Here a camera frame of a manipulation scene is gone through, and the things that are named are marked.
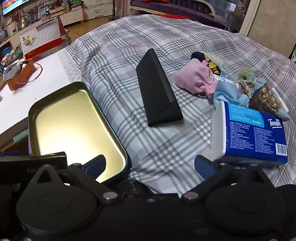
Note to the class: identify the pink cloth pouch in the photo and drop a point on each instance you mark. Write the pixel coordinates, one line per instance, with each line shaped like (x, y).
(196, 77)

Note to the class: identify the white scribbled cabinet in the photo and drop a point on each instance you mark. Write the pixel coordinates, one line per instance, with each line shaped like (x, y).
(99, 11)

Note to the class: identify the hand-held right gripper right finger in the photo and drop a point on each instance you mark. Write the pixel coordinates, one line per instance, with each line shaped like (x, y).
(204, 168)

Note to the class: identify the black triangular glasses case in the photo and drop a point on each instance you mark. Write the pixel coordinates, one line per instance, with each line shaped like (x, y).
(157, 92)

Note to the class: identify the purple chaise sofa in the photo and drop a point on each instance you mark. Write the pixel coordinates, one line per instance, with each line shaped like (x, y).
(161, 5)

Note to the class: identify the dried flower sachet blue bow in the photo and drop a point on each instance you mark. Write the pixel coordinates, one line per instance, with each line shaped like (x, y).
(266, 99)

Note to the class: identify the television screen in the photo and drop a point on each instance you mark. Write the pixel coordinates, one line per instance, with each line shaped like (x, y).
(13, 5)

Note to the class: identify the desk calendar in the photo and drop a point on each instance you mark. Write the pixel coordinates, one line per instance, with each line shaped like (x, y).
(41, 39)

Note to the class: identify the orange leather organizer tray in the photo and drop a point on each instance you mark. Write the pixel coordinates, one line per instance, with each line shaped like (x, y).
(19, 76)

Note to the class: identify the grey plaid bed cover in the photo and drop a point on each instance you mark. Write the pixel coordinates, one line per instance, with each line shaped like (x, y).
(150, 143)

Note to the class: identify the green knitted ball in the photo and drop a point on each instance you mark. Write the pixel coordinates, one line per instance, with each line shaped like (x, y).
(245, 73)

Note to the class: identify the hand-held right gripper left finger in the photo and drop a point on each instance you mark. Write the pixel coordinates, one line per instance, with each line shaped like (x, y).
(97, 165)

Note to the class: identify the metal bowl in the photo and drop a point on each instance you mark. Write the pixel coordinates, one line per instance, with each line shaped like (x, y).
(23, 22)

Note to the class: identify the blue white vase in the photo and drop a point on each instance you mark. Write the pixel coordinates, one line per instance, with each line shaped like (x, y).
(2, 36)

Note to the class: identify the dark cloth pouch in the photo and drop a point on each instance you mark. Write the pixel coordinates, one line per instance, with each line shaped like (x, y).
(196, 56)

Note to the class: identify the green foam tube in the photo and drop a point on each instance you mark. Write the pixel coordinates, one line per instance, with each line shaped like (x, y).
(20, 136)

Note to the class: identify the large blue tissue pack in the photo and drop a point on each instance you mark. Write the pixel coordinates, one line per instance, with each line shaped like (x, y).
(249, 134)

